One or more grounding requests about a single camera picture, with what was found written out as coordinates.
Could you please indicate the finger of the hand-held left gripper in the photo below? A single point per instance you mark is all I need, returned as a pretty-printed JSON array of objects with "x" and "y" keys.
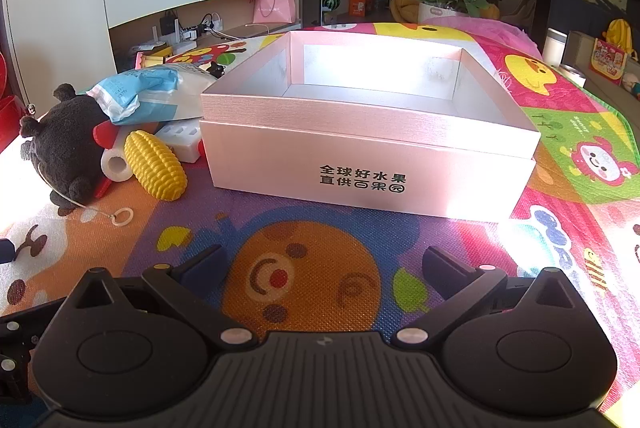
[{"x": 6, "y": 251}]

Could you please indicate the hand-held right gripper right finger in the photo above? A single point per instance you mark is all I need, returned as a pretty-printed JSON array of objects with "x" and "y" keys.
[{"x": 442, "y": 265}]

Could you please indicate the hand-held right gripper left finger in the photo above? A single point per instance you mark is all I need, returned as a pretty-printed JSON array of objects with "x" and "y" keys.
[{"x": 202, "y": 264}]

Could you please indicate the yellow toy corn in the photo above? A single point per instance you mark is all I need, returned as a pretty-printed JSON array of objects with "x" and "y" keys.
[{"x": 155, "y": 163}]

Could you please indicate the black plush toy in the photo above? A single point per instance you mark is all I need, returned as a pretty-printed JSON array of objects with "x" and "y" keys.
[{"x": 60, "y": 143}]

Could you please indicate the white power strip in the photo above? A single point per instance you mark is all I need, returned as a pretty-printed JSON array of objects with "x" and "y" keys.
[{"x": 182, "y": 143}]

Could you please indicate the white toy bottle red cap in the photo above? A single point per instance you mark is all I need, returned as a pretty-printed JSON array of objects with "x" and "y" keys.
[{"x": 117, "y": 158}]

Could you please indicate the pink cardboard box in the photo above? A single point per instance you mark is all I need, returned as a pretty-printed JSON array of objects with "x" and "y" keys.
[{"x": 350, "y": 158}]

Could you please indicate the blue white plastic bag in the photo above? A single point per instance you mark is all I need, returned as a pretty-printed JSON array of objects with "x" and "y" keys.
[{"x": 150, "y": 93}]

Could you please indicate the colourful cartoon play mat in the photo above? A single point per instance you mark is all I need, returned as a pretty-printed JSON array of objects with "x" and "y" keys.
[{"x": 350, "y": 248}]

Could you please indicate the red bag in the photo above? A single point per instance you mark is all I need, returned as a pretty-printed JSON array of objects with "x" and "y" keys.
[{"x": 7, "y": 118}]

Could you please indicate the yellow toy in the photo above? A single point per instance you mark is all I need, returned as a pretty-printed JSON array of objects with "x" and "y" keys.
[{"x": 155, "y": 58}]

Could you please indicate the round metal tin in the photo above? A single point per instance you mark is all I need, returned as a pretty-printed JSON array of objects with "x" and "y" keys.
[{"x": 572, "y": 76}]

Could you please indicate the beige sofa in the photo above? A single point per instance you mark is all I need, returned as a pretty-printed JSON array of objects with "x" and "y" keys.
[{"x": 600, "y": 93}]

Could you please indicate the black router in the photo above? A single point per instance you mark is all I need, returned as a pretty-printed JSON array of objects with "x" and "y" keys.
[{"x": 169, "y": 24}]

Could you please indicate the large yellow plush bear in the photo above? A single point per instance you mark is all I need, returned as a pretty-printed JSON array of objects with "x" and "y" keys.
[{"x": 402, "y": 8}]

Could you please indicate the pink plush toy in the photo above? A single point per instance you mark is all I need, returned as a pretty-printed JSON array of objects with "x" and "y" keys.
[{"x": 631, "y": 83}]

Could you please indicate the colourful printed bag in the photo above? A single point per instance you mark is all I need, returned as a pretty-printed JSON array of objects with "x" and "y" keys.
[{"x": 607, "y": 58}]

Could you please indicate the pink gift bag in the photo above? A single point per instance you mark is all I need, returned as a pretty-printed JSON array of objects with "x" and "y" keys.
[{"x": 275, "y": 8}]

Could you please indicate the orange box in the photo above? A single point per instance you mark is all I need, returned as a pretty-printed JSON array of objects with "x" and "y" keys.
[{"x": 361, "y": 4}]

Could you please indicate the watermelon ball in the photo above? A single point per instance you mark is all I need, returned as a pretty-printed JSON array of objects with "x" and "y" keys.
[{"x": 330, "y": 2}]

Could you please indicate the yellow backpack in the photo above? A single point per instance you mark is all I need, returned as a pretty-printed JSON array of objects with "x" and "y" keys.
[{"x": 617, "y": 31}]

